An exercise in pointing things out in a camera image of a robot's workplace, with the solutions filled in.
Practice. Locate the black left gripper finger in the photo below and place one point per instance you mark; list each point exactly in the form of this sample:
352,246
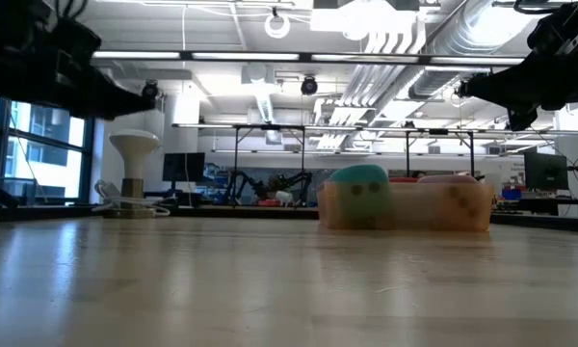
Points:
111,90
118,108

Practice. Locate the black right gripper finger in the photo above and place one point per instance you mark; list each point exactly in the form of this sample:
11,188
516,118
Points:
503,98
506,78

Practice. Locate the large pink foam die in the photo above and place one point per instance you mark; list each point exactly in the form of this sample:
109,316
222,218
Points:
448,179

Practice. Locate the orange translucent plastic bin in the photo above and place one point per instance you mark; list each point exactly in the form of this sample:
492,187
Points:
414,212

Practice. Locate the large teal foam die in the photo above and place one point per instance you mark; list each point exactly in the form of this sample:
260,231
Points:
361,173

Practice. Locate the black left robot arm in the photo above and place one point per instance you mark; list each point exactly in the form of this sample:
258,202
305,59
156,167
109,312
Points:
0,58

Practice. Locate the black background robot arm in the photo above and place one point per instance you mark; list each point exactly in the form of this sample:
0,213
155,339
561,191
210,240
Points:
294,182
243,185

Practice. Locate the white mushroom table lamp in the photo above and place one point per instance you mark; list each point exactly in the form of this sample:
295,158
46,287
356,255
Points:
134,149

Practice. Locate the dark framed window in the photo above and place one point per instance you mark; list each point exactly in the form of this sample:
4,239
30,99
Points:
87,159

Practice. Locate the black computer monitor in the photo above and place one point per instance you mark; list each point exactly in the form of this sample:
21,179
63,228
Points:
183,167
546,171

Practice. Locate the person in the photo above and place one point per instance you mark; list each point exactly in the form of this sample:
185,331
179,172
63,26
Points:
418,173

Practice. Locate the rig LED light bar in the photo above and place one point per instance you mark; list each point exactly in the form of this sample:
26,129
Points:
245,56

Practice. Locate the black ceiling-hung camera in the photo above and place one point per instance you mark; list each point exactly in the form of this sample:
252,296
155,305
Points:
309,87
150,89

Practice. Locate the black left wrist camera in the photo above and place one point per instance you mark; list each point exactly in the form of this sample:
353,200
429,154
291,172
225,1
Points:
77,43

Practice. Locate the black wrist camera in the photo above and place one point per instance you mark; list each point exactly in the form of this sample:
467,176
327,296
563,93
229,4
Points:
77,43
551,34

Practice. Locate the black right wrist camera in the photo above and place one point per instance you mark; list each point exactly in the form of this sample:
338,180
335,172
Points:
551,34

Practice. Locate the black metal stand frame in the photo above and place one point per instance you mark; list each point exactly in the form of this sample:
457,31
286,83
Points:
472,159
302,154

